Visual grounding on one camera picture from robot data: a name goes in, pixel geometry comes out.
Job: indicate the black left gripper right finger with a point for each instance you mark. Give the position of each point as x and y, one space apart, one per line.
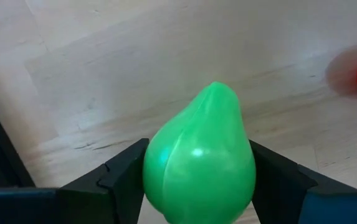
306 205

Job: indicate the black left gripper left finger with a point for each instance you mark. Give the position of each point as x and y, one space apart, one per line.
72 205

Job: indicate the green toy pear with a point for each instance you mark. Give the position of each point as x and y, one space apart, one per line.
200 161

